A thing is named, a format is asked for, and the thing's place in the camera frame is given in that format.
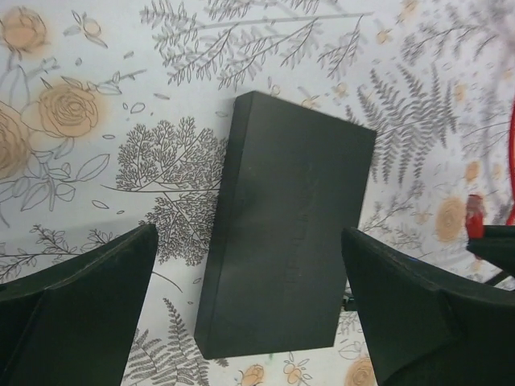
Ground red cable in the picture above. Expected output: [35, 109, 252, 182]
[465, 80, 515, 242]

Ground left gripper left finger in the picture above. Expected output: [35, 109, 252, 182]
[1, 224, 159, 386]

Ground floral table mat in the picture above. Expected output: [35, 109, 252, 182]
[1, 1, 514, 385]

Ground black network switch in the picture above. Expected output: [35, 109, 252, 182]
[194, 91, 376, 359]

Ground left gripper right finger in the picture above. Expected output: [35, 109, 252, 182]
[341, 228, 514, 385]

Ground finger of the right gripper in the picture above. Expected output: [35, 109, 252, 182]
[467, 225, 514, 261]

